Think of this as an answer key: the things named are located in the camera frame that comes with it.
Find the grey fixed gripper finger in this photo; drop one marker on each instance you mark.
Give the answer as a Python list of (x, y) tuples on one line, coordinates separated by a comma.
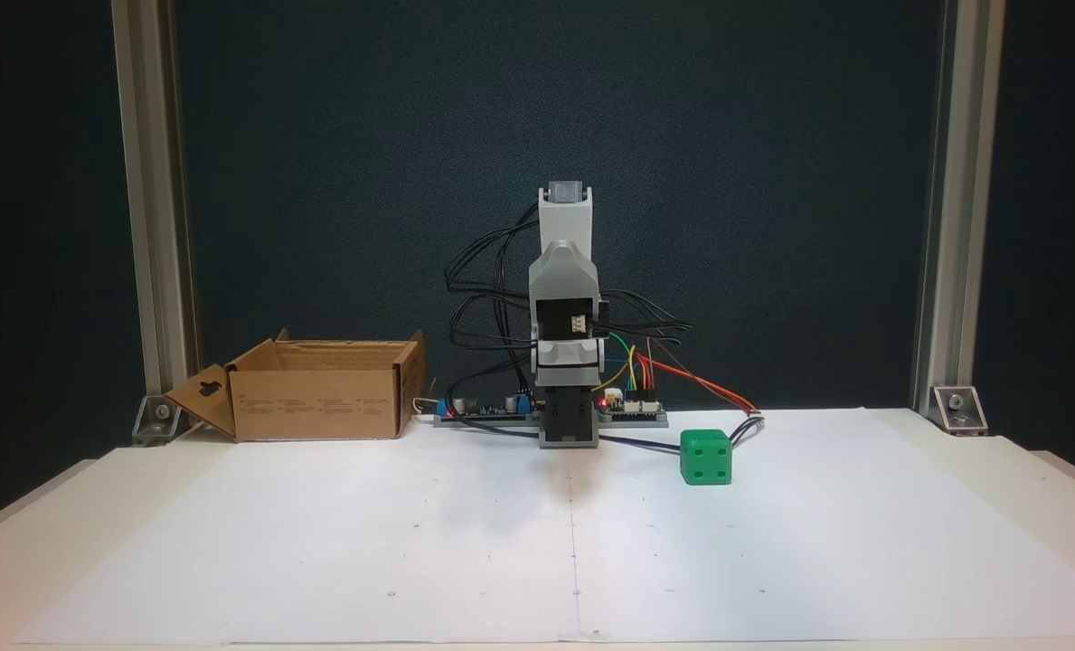
[(562, 258)]

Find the green die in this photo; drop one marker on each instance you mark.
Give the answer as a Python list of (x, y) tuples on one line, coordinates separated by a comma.
[(706, 459)]

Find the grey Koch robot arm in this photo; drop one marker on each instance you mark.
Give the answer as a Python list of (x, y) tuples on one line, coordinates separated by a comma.
[(564, 217)]

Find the blue circuit board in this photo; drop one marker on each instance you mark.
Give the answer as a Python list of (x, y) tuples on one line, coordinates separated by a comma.
[(487, 411)]

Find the brown cardboard box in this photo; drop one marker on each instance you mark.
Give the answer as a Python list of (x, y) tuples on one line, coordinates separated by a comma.
[(320, 407)]

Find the aluminium frame post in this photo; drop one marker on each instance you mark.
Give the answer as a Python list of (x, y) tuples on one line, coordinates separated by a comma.
[(153, 181), (957, 181)]

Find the aluminium corner bracket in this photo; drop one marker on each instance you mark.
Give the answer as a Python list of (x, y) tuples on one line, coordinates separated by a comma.
[(159, 418), (960, 409)]

